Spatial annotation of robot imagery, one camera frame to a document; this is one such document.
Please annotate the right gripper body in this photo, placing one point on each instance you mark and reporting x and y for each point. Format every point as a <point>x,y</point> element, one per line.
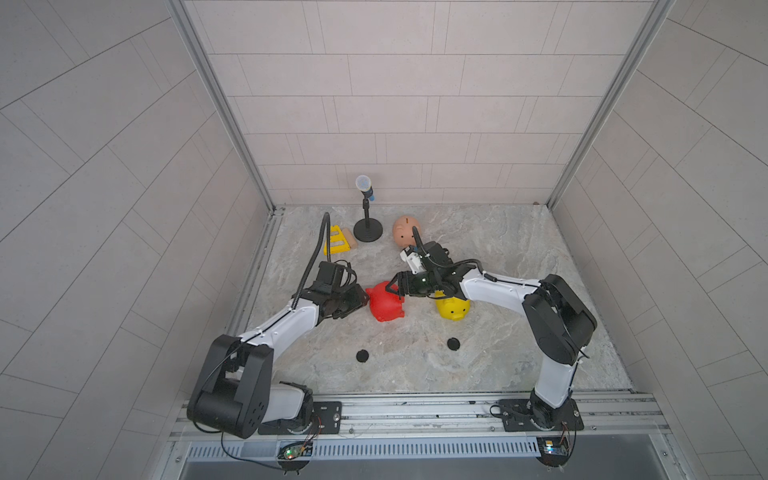
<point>428,281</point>

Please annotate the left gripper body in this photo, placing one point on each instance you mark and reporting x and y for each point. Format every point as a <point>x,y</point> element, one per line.
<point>339,299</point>

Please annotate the red piggy bank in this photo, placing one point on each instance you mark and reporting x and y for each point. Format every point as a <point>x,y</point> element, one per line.
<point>385,304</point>

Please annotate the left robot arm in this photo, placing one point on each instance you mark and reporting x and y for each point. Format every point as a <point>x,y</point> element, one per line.
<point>235,392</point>

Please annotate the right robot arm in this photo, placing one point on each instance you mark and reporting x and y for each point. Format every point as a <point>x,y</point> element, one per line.
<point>561,324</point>

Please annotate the yellow piggy bank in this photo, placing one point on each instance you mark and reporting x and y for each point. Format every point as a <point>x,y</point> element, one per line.
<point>452,308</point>

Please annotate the pink piggy bank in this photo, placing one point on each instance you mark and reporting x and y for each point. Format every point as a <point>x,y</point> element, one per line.
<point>402,231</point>

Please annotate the yellow triangular block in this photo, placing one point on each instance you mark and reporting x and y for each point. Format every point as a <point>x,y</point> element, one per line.
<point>338,242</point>

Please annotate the small wooden block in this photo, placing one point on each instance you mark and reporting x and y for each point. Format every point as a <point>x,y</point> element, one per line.
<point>350,238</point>

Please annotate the black microphone stand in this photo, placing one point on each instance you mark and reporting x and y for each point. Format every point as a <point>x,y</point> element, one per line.
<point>368,229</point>

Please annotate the black plug near yellow pig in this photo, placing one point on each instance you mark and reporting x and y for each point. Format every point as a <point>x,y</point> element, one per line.
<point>453,344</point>

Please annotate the left circuit board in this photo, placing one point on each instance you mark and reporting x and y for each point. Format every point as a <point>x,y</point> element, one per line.
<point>295,452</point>

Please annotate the circuit board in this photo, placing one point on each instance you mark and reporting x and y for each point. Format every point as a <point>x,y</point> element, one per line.
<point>295,452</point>
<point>553,451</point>

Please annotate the right circuit board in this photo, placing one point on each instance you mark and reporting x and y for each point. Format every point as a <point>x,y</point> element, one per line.
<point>553,451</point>

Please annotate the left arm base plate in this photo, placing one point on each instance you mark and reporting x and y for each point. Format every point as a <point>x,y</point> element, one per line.
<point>323,419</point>

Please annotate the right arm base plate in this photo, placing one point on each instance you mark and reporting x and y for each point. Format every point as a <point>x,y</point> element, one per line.
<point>526,415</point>

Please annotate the aluminium mounting rail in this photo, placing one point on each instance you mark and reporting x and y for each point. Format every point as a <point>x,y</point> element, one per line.
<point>462,415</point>

